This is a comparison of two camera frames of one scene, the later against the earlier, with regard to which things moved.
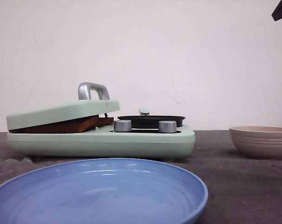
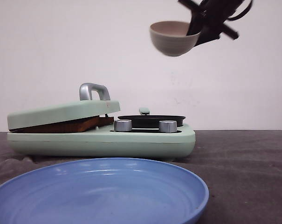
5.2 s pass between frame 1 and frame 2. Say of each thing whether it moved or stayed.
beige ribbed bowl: moved
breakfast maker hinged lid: stayed
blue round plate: stayed
